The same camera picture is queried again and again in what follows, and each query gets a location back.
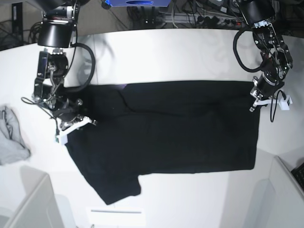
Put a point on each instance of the white power strip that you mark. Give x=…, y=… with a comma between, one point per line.
x=209, y=21

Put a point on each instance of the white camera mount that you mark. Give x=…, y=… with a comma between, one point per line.
x=65, y=128
x=282, y=99

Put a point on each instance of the black T-shirt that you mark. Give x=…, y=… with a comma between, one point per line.
x=164, y=127

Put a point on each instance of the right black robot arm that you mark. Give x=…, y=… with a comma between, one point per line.
x=59, y=24

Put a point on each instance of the grey crumpled garment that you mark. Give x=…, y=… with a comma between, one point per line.
x=12, y=146

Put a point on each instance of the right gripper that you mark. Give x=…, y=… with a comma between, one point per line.
x=67, y=110

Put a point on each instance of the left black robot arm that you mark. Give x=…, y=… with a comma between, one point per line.
x=276, y=58

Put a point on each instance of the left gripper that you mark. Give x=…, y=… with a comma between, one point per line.
x=265, y=86

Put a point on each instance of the black keyboard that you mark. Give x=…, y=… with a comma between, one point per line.
x=298, y=174

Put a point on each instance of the blue box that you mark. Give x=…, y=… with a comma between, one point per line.
x=145, y=3

